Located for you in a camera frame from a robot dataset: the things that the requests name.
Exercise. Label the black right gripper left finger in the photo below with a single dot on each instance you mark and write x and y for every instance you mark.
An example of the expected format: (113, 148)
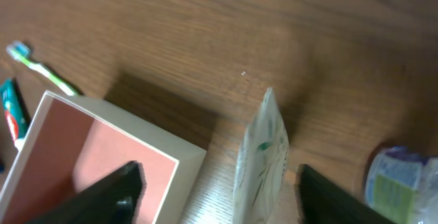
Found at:
(111, 200)

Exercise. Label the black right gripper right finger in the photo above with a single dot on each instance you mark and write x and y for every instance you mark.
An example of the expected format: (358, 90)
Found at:
(322, 202)

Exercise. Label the white cosmetic tube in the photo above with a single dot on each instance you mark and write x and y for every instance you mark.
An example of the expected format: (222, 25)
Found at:
(261, 164)

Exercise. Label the white cardboard box pink inside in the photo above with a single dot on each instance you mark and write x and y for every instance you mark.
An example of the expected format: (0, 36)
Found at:
(73, 142)

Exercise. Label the clear bottle dark cap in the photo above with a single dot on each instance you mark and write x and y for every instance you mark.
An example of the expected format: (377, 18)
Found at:
(402, 186)

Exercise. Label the teal red toothpaste tube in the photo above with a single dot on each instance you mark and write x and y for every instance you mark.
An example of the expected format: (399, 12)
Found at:
(14, 114)

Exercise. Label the green white toothbrush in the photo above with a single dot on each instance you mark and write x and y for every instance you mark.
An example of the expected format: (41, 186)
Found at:
(19, 52)

